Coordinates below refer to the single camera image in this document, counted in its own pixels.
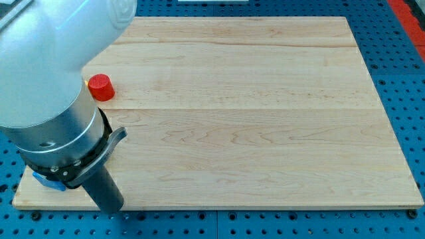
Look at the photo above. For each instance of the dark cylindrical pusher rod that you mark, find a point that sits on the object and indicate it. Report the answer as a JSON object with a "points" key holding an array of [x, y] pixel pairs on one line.
{"points": [[103, 191]]}

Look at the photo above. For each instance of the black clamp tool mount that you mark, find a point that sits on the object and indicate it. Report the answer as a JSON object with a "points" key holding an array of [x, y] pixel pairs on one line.
{"points": [[77, 160]]}

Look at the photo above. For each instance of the blue triangle block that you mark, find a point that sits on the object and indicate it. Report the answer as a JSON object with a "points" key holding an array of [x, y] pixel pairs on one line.
{"points": [[56, 185]]}

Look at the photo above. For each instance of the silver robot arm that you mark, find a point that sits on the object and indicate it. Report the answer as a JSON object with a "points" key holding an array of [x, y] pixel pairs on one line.
{"points": [[47, 111]]}

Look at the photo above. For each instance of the red cylinder block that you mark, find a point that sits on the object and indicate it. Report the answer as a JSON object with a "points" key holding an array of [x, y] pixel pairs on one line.
{"points": [[101, 88]]}

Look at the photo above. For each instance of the wooden board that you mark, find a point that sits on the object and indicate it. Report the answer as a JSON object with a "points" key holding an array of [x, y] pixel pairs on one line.
{"points": [[250, 113]]}

